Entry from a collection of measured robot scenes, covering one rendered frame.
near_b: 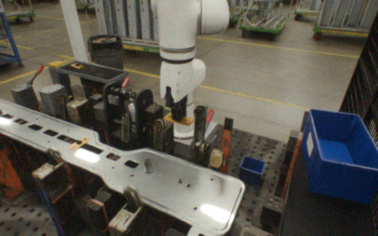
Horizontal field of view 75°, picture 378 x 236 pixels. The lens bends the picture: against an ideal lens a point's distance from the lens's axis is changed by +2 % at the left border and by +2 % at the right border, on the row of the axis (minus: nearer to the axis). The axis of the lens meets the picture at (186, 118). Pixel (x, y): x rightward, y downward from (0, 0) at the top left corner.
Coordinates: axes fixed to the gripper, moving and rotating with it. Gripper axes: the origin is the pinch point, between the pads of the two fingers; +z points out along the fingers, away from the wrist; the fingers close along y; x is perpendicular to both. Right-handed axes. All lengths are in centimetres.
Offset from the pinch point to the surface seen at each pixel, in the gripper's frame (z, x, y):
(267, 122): 128, 2, -216
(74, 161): 27.8, -40.2, 8.3
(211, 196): 27.5, 11.6, 0.9
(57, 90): 17, -76, -17
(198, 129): 15.2, -0.4, -14.7
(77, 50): 94, -339, -244
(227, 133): 13.7, 10.1, -14.8
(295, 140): 8.8, 30.4, -13.8
